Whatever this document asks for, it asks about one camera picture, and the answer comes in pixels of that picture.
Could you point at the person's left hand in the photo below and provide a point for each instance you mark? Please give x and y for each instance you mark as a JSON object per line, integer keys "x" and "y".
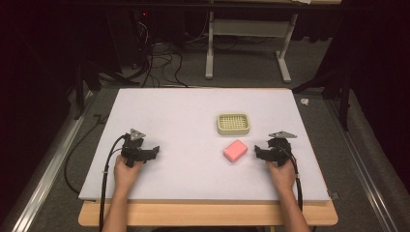
{"x": 125, "y": 174}

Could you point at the person's right hand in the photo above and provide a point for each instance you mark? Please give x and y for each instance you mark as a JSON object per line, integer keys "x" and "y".
{"x": 283, "y": 176}

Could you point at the white metal desk frame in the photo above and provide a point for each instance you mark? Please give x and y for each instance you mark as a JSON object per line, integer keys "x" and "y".
{"x": 248, "y": 28}

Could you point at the beige soap dish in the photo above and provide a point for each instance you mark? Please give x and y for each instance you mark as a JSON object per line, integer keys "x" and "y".
{"x": 233, "y": 124}

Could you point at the black stand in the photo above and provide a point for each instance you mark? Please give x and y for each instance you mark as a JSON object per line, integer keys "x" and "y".
{"x": 84, "y": 83}
{"x": 344, "y": 96}

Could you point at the pink soap bar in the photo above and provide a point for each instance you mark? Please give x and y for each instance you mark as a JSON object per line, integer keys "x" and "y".
{"x": 235, "y": 150}

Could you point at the aluminium rail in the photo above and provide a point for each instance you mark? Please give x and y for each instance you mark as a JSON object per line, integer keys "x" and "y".
{"x": 48, "y": 167}
{"x": 364, "y": 167}

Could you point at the white foam mat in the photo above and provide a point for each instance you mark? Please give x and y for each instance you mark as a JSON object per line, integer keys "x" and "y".
{"x": 193, "y": 167}

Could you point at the grey metal clip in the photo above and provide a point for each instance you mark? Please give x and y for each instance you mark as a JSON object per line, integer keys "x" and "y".
{"x": 333, "y": 195}

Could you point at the wooden table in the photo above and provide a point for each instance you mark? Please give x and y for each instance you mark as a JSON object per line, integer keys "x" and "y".
{"x": 206, "y": 213}

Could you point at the small white scrap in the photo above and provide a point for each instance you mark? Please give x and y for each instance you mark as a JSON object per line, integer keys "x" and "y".
{"x": 304, "y": 101}

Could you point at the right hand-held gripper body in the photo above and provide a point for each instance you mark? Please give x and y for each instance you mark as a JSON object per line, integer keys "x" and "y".
{"x": 279, "y": 149}

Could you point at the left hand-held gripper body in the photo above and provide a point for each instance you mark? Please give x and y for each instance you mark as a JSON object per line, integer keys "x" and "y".
{"x": 132, "y": 150}

